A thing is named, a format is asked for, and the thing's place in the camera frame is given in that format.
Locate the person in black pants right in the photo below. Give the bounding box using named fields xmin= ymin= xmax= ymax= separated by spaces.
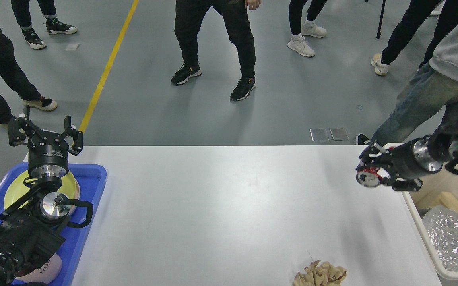
xmin=371 ymin=0 xmax=458 ymax=76

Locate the person in black sneakers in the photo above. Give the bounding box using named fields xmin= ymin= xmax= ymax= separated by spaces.
xmin=10 ymin=0 xmax=78 ymax=50

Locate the blue plastic tray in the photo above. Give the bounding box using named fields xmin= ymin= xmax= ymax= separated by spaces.
xmin=0 ymin=162 xmax=107 ymax=286

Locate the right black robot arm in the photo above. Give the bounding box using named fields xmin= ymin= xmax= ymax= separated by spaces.
xmin=356 ymin=103 xmax=458 ymax=191

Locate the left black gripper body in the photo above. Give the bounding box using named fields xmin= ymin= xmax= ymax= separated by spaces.
xmin=28 ymin=141 xmax=69 ymax=178

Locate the pink mug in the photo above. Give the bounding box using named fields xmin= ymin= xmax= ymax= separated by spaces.
xmin=16 ymin=253 xmax=62 ymax=284

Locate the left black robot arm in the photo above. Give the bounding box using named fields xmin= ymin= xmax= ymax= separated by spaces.
xmin=0 ymin=106 xmax=94 ymax=286

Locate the beige plastic bin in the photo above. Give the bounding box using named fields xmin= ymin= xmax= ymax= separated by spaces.
xmin=384 ymin=142 xmax=458 ymax=282

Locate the person in dark jacket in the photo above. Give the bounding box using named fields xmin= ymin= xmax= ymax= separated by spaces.
xmin=171 ymin=0 xmax=262 ymax=102

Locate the foil sheet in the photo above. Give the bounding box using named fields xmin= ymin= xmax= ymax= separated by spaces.
xmin=422 ymin=205 xmax=458 ymax=272

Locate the person in white sneakers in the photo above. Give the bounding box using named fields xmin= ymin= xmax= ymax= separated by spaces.
xmin=287 ymin=0 xmax=327 ymax=58

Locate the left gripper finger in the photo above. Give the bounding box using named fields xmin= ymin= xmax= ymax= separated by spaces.
xmin=8 ymin=105 xmax=45 ymax=147
xmin=54 ymin=116 xmax=83 ymax=156

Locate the brown paper bag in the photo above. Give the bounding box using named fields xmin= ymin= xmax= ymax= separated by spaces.
xmin=416 ymin=191 xmax=458 ymax=272

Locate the yellow plate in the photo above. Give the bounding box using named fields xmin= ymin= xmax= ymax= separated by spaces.
xmin=4 ymin=171 xmax=75 ymax=220

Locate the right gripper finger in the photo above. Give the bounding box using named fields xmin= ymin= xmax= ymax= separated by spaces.
xmin=380 ymin=176 xmax=423 ymax=192
xmin=356 ymin=141 xmax=392 ymax=173

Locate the crushed red can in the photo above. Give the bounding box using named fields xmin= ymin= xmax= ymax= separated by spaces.
xmin=356 ymin=147 xmax=398 ymax=188

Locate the brown paper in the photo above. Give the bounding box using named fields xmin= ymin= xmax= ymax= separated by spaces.
xmin=292 ymin=259 xmax=347 ymax=286

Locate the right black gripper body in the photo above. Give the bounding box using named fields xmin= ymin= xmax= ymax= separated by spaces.
xmin=388 ymin=137 xmax=443 ymax=180

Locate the metal floor plate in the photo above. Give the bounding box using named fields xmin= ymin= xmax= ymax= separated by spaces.
xmin=310 ymin=128 xmax=330 ymax=142
xmin=329 ymin=128 xmax=349 ymax=141

